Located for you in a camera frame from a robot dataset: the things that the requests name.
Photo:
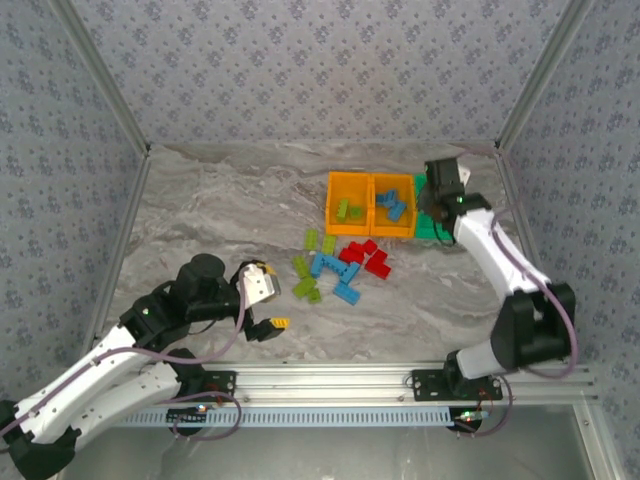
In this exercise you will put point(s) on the grey metal sheet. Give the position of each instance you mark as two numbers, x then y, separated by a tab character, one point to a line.
325	452

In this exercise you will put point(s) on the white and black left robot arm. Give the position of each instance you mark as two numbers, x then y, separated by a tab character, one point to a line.
75	380

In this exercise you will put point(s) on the aluminium frame post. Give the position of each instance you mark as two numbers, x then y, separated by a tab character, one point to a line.
102	80
545	75

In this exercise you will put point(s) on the aluminium side rail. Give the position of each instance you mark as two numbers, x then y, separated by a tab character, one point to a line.
117	245
522	215

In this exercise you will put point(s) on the long blue lego brick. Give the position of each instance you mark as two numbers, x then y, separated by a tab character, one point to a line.
345	271

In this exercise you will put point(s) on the green plastic bin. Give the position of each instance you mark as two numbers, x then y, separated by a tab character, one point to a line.
425	229

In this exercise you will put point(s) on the small controller board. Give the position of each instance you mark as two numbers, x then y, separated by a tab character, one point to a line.
472	415
195	412

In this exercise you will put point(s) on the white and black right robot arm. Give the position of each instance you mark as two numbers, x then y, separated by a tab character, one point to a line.
480	250

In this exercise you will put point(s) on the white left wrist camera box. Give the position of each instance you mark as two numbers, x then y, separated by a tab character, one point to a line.
258	290

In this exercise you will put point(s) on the small lime green lego brick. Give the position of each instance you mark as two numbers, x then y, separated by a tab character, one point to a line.
315	296

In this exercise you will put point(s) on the red lego brick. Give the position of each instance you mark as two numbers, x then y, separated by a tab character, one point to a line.
350	256
379	256
378	270
370	246

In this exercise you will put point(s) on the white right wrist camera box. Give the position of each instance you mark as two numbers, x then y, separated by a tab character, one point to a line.
465	176

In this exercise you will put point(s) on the orange plastic bin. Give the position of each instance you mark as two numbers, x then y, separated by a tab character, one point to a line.
385	227
345	190

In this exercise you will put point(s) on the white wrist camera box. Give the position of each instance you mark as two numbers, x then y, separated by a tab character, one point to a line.
258	290
465	176

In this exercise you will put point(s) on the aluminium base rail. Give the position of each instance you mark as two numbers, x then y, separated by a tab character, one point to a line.
325	380

